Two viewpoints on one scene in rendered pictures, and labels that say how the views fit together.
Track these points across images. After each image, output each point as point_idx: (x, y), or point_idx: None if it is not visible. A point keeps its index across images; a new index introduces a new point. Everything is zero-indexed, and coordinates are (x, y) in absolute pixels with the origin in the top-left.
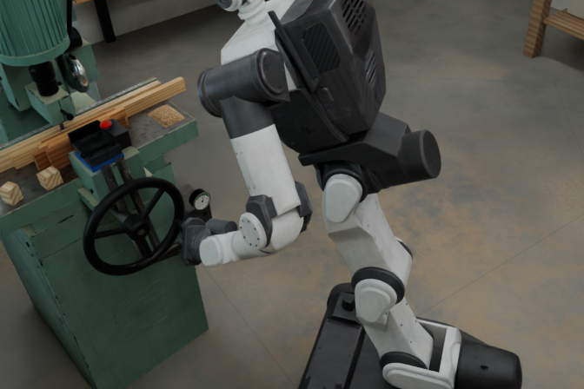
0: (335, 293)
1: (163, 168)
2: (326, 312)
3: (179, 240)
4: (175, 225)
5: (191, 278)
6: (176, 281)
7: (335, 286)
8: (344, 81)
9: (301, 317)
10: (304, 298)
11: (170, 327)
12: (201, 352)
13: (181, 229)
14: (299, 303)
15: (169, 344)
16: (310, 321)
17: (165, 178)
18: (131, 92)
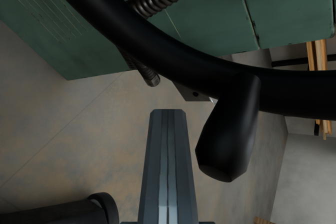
0: (105, 216)
1: (326, 20)
2: (83, 216)
3: (158, 117)
4: (221, 74)
5: (106, 68)
6: (97, 51)
7: (114, 204)
8: None
9: (88, 163)
10: (107, 158)
11: (49, 44)
12: (36, 77)
13: (229, 133)
14: (101, 156)
15: (36, 44)
16: (84, 172)
17: (291, 26)
18: None
